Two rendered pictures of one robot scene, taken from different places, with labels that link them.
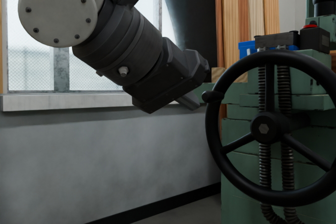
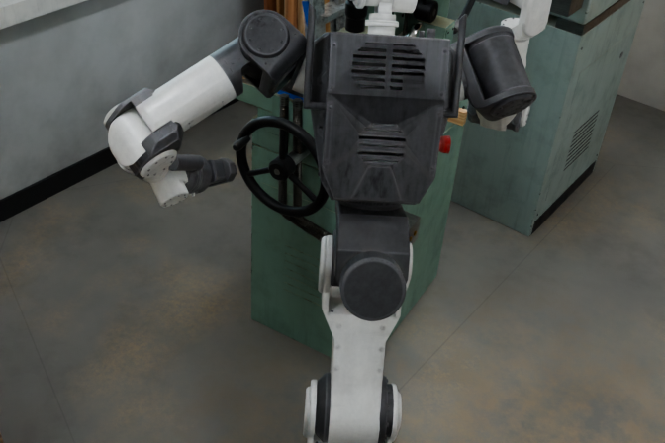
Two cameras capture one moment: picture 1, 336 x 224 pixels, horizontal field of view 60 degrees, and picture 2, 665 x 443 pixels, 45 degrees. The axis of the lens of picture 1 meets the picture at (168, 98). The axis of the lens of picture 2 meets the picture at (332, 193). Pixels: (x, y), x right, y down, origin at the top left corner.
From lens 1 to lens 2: 160 cm
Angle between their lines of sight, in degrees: 37
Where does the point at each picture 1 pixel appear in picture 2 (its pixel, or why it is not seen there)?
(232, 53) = not seen: outside the picture
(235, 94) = (264, 101)
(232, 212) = not seen: hidden behind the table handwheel
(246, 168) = not seen: hidden behind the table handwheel
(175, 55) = (218, 174)
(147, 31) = (204, 176)
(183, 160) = (201, 51)
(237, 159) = (266, 155)
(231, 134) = (261, 133)
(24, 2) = (164, 203)
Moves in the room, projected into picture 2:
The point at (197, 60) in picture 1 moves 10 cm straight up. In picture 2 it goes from (230, 171) to (230, 133)
